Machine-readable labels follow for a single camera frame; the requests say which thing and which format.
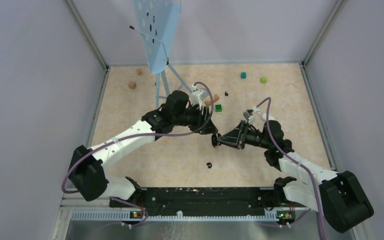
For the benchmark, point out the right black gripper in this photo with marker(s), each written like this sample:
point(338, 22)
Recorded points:
point(236, 138)

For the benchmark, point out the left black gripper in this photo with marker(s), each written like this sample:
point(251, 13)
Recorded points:
point(204, 125)

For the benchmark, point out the black earbud charging case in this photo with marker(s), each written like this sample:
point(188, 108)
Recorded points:
point(214, 140)

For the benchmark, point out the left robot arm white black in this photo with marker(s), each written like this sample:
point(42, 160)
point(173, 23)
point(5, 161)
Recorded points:
point(88, 166)

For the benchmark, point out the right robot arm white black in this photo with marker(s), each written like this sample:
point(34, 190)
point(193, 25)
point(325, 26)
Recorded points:
point(338, 196)

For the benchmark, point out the white charging case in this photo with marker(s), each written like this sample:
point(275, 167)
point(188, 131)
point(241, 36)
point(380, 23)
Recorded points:
point(267, 117)

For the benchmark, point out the green lego brick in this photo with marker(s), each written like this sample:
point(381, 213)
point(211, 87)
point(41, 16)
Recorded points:
point(218, 108)

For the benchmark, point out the lime green cube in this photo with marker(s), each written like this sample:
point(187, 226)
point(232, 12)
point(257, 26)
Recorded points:
point(263, 80)

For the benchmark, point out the wooden cube near stand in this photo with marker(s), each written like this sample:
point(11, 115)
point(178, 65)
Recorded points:
point(132, 85)

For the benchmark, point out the small wooden cube far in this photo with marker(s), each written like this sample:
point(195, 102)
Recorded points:
point(139, 72)

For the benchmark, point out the light blue music stand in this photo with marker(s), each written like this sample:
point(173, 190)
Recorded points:
point(157, 23)

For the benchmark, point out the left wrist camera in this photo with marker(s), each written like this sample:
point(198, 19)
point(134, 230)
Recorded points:
point(198, 96)

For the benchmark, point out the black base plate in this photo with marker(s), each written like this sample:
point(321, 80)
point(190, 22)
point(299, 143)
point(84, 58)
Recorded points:
point(209, 201)

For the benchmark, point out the aluminium rail frame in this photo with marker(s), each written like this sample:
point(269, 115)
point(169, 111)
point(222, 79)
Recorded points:
point(130, 215)

